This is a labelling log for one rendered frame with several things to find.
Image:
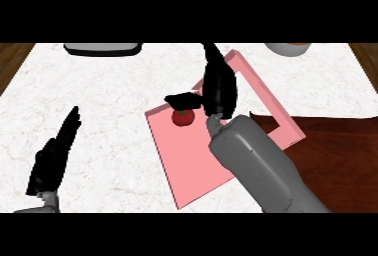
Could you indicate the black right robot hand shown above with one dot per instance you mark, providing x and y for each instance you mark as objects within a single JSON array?
[{"x": 218, "y": 87}]

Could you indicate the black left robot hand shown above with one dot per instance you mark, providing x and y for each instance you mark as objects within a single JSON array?
[{"x": 52, "y": 160}]

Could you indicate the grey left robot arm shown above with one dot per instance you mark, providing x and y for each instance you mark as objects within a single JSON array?
[{"x": 44, "y": 204}]

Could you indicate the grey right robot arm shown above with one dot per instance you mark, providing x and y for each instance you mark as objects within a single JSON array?
[{"x": 260, "y": 166}]

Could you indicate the red tomato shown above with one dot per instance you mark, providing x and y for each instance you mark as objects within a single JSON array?
[{"x": 183, "y": 117}]

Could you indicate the pink tray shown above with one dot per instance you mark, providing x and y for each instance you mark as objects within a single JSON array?
[{"x": 196, "y": 150}]

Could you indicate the dark brown cardboard box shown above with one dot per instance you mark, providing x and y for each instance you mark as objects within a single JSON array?
[{"x": 334, "y": 160}]

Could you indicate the pale grey bowl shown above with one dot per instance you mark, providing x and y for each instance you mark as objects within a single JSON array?
[{"x": 288, "y": 49}]

